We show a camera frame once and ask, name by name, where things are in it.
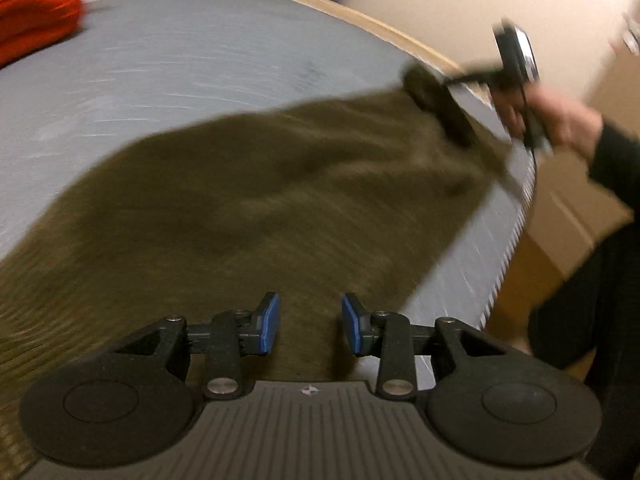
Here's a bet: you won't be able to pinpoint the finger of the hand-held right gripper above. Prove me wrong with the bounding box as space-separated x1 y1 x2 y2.
402 66 481 150

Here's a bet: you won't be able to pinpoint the red folded quilt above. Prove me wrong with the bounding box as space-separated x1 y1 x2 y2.
0 0 84 69

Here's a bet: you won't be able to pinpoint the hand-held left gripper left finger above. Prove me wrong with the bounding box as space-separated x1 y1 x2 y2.
112 291 282 401

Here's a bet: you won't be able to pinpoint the person's dark clothed leg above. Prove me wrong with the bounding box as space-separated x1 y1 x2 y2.
527 227 640 480

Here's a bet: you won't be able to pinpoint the person's right hand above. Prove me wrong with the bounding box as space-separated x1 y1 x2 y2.
500 84 604 157

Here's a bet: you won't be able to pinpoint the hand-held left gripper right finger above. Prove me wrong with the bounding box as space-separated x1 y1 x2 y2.
341 292 507 401

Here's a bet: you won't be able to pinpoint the olive corduroy pants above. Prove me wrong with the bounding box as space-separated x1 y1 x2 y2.
0 67 532 480

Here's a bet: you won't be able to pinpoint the wooden bed frame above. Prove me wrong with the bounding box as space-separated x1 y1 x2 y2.
234 0 468 77

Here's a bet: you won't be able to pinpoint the person's right forearm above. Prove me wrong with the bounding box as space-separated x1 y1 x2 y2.
586 122 640 207

